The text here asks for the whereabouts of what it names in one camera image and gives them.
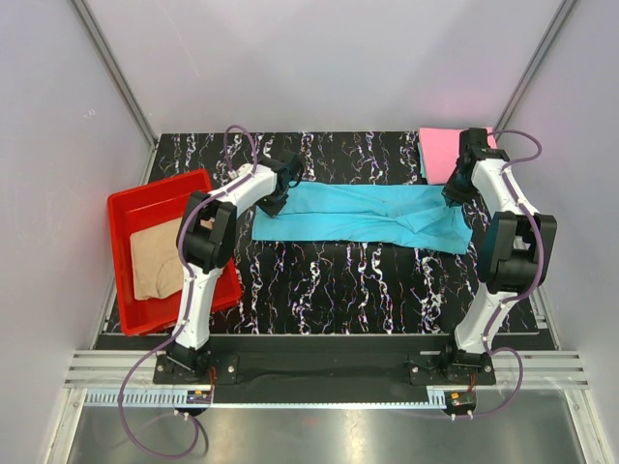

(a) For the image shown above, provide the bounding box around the turquoise t shirt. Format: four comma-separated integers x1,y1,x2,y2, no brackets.
252,182,473,254

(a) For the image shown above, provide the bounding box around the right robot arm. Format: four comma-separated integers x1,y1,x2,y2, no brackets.
437,128,557,384

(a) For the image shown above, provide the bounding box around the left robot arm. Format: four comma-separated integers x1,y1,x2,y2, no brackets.
165,150,304,383

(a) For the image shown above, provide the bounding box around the pink folded t shirt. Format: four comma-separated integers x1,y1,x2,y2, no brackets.
417,126,499,187

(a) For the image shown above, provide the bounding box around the teal folded t shirt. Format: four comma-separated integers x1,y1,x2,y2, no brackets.
418,142,427,180

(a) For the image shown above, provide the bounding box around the red plastic bin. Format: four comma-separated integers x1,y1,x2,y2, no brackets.
106,168,244,337

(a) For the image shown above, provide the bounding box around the beige folded t shirt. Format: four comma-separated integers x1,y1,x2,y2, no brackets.
130,217,184,301

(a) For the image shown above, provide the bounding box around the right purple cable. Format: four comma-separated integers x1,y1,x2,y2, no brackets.
400,128,543,421

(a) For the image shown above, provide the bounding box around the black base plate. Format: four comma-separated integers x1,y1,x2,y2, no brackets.
95,334,495,406

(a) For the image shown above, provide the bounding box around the aluminium rail frame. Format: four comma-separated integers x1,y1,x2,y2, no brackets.
62,183,591,411

